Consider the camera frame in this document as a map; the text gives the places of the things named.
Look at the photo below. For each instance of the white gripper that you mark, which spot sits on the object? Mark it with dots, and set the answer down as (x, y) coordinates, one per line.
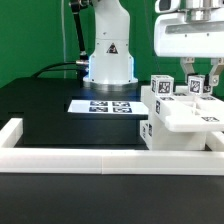
(191, 28)

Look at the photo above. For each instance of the white tagged cube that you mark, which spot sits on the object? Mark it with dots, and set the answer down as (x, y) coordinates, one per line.
(162, 85)
(196, 84)

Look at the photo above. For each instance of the white chair back frame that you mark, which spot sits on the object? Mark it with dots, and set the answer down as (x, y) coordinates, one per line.
(187, 113)

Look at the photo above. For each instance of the white chair seat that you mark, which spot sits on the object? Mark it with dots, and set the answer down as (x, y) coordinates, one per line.
(159, 138)

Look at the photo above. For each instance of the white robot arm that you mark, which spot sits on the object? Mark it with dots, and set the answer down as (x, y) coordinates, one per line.
(110, 66)

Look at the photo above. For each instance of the white flat tag board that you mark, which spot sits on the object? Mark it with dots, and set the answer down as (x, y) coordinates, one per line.
(108, 107)

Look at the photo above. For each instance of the black raised platform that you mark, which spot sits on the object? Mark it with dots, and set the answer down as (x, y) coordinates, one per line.
(49, 99)

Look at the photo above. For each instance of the white U-shaped boundary fence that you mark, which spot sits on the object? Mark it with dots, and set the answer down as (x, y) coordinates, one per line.
(82, 161)

